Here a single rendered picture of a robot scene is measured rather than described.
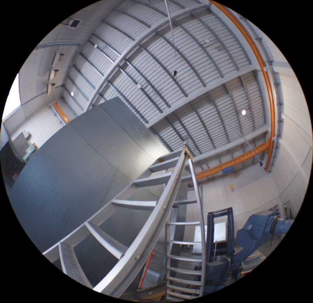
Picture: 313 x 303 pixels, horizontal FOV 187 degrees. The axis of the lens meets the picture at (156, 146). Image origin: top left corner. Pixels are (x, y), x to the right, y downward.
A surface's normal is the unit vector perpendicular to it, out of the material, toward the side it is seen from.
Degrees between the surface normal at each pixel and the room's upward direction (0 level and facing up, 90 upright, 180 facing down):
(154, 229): 88
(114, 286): 88
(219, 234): 90
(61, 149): 90
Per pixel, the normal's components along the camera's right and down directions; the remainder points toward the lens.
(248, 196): -0.63, -0.67
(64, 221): 0.75, -0.40
